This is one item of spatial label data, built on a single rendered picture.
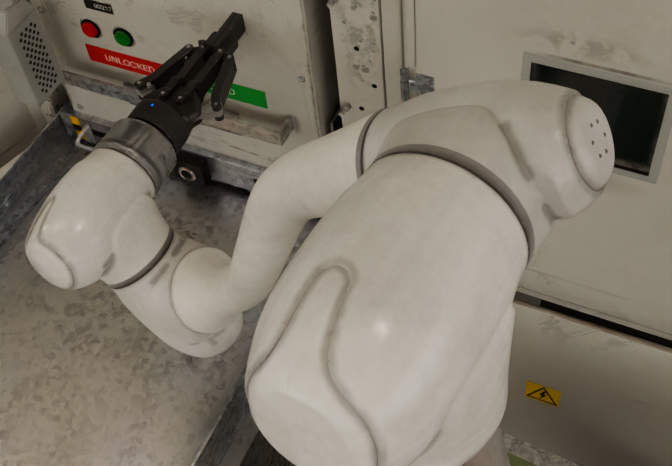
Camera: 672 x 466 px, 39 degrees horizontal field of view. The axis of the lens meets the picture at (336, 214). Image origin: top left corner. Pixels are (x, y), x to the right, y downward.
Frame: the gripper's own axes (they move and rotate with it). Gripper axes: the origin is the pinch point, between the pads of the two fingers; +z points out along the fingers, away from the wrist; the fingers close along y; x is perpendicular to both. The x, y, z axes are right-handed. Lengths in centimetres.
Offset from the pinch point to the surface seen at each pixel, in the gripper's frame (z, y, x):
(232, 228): -4.5, -4.0, -38.3
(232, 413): -36, 14, -34
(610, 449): 2, 62, -79
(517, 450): -20, 50, -48
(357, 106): 3.6, 16.8, -10.8
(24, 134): 1, -51, -38
